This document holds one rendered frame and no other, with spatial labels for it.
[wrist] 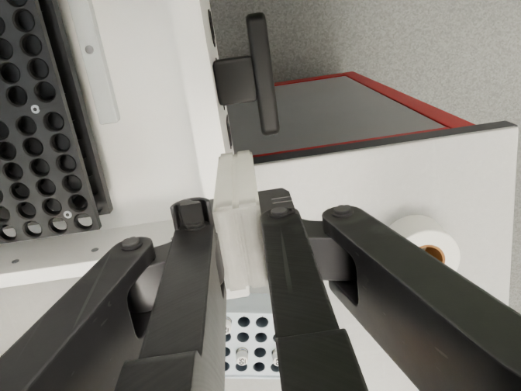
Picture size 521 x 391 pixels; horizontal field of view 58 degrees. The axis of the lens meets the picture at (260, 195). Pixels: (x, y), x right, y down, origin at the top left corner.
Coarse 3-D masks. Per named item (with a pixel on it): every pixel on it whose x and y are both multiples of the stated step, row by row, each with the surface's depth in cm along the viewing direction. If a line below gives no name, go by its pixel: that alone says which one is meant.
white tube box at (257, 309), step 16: (240, 304) 49; (256, 304) 49; (240, 320) 50; (256, 320) 49; (272, 320) 49; (240, 336) 50; (256, 336) 50; (272, 336) 49; (256, 352) 51; (272, 352) 51; (240, 368) 51; (256, 368) 51; (272, 368) 52
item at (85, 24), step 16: (80, 0) 33; (80, 16) 33; (80, 32) 33; (96, 32) 34; (80, 48) 34; (96, 48) 34; (96, 64) 34; (96, 80) 34; (96, 96) 35; (112, 96) 35; (112, 112) 35
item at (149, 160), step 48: (96, 0) 34; (144, 0) 34; (144, 48) 35; (144, 96) 36; (96, 144) 37; (144, 144) 38; (192, 144) 38; (144, 192) 39; (192, 192) 39; (48, 240) 39; (96, 240) 38; (0, 288) 35
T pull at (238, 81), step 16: (256, 16) 28; (256, 32) 28; (256, 48) 28; (224, 64) 28; (240, 64) 29; (256, 64) 28; (224, 80) 29; (240, 80) 29; (256, 80) 29; (272, 80) 29; (224, 96) 29; (240, 96) 29; (256, 96) 29; (272, 96) 29; (272, 112) 30; (272, 128) 30
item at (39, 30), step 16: (32, 0) 28; (16, 16) 28; (16, 32) 28; (32, 32) 28; (48, 48) 29; (32, 64) 30; (48, 64) 29; (32, 80) 29; (48, 80) 29; (32, 96) 30; (64, 96) 30; (48, 112) 30; (64, 112) 30; (48, 128) 30; (64, 128) 30; (48, 144) 31; (80, 160) 31; (64, 176) 32; (80, 176) 32; (64, 192) 32; (80, 192) 32; (80, 208) 33; (96, 208) 33; (80, 224) 33; (96, 224) 33
